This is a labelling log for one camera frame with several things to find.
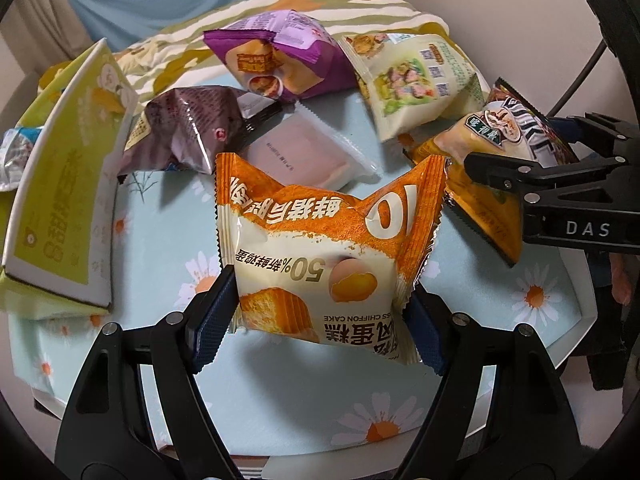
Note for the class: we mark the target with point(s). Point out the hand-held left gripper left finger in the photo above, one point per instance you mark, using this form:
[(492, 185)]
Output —
[(212, 320)]

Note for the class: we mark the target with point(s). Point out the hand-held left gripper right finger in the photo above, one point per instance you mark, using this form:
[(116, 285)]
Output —
[(425, 332)]

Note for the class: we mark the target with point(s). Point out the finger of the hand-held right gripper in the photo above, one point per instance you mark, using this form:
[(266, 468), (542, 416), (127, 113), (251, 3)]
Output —
[(600, 137), (510, 175)]

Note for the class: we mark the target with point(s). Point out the orange face print snack packet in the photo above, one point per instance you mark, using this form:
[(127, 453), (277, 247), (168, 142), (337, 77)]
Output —
[(490, 130)]

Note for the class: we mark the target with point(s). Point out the orange white cake packet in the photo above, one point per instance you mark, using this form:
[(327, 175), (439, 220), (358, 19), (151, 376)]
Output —
[(320, 260)]

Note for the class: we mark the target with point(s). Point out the green cardboard box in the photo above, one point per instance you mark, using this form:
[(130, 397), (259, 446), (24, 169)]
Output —
[(65, 185)]

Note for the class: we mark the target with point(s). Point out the blue white snack packet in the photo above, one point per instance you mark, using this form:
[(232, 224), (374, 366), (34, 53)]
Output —
[(15, 152)]

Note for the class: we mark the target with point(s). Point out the person's right hand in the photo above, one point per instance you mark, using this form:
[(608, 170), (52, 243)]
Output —
[(622, 280)]

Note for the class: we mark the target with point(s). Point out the white table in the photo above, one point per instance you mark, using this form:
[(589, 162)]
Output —
[(575, 310)]

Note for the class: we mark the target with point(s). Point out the black clothes rack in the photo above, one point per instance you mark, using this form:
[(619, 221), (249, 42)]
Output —
[(615, 15)]

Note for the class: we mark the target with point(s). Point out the cream salad print snack packet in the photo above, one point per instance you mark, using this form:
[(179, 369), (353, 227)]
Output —
[(420, 80)]

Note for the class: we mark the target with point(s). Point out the pink white clear packet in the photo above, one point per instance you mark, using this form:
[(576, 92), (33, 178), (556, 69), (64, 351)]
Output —
[(300, 150)]

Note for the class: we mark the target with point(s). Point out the dark purple snack packet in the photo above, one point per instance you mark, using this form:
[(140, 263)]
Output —
[(190, 125)]

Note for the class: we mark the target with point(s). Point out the floral striped blanket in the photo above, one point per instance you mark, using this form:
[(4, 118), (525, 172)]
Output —
[(380, 5)]

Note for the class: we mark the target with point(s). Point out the beige curtain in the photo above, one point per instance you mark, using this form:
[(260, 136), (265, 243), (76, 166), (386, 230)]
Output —
[(55, 10)]

